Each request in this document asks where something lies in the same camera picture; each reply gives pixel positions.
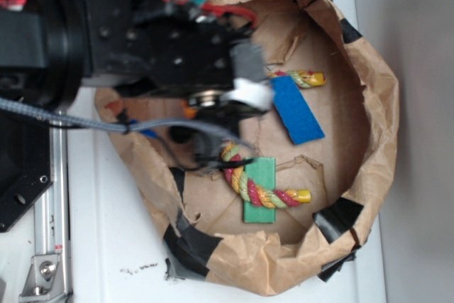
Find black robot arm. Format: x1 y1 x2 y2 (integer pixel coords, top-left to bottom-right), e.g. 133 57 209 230
1 0 272 111

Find green block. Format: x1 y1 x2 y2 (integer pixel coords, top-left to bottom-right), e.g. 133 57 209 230
243 158 276 224

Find aluminium rail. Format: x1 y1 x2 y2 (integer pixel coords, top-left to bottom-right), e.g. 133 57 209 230
18 121 73 302

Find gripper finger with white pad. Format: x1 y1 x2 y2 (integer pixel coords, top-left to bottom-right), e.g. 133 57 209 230
191 76 275 111

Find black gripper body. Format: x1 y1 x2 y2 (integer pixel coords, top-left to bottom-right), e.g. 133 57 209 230
82 0 265 98

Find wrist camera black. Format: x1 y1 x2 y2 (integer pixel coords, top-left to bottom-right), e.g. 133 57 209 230
168 109 255 172

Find multicolour twisted rope toy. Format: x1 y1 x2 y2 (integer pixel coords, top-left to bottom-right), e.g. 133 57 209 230
221 70 326 209

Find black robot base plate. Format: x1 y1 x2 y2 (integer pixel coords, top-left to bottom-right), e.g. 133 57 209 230
1 111 52 233

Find red and green wires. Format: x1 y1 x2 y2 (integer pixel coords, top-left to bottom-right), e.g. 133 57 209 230
155 0 258 31

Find grey braided cable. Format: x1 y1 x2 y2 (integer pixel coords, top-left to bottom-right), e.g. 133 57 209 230
0 97 255 151

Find blue sponge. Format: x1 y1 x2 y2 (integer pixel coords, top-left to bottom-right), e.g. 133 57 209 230
271 76 325 145

